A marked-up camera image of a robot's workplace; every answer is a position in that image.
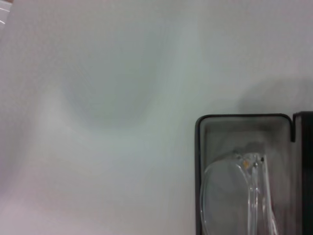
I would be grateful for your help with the clear transparent glasses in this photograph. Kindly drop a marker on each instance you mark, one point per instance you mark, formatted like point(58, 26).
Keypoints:
point(225, 191)

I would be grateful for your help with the black glasses case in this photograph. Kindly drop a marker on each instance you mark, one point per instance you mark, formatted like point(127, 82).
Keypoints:
point(244, 127)

